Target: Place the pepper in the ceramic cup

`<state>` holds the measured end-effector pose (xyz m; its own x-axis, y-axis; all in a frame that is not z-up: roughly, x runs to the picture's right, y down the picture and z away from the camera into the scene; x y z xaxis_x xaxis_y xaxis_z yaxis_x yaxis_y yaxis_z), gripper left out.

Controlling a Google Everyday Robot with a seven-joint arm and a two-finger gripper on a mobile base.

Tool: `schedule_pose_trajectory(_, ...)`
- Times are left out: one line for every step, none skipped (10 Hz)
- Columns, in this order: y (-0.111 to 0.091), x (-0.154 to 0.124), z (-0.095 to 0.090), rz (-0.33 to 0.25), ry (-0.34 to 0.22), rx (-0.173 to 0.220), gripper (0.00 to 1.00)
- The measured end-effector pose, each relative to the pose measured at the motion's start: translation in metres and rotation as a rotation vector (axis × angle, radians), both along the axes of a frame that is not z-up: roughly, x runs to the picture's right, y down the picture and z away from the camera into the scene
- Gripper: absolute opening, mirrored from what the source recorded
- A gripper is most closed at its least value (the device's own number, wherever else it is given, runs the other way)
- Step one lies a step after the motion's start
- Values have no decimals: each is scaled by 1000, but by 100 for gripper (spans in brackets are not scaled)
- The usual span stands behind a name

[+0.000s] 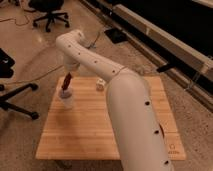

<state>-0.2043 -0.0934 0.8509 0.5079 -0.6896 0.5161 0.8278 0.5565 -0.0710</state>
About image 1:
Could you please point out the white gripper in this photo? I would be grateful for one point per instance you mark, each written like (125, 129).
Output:
(71, 65)

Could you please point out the wooden table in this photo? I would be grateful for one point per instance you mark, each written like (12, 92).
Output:
(81, 130)

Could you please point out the black office chair left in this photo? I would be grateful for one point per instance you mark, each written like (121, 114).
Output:
(6, 62)

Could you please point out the small white cube object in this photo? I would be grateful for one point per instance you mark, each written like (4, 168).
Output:
(100, 84)

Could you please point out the black office chair top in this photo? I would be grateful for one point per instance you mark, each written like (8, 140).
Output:
(52, 10)

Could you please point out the black office chair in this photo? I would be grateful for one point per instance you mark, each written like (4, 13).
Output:
(6, 62)
(52, 10)

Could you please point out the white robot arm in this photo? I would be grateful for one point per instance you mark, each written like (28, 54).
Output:
(137, 132)

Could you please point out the white ceramic cup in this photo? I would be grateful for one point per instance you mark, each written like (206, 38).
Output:
(66, 97)

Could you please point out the black floor plate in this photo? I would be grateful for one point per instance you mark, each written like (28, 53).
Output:
(115, 35)

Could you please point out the beige wall rail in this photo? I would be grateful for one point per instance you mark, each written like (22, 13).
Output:
(181, 50)

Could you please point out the red pepper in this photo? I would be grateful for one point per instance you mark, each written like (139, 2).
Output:
(66, 81)

